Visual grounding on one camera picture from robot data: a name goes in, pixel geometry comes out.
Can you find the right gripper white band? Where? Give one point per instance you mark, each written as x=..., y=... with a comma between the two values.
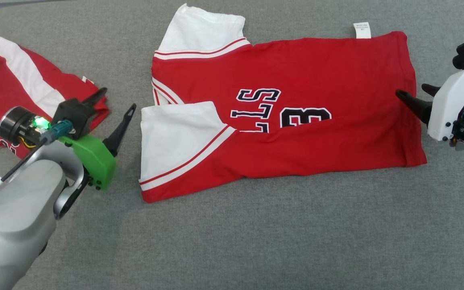
x=447, y=108

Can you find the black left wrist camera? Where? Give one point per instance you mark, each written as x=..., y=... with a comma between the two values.
x=73, y=114

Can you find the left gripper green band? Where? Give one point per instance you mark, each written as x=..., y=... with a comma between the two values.
x=97, y=161

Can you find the red jersey with white sleeves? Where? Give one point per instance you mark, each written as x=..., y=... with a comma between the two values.
x=316, y=72

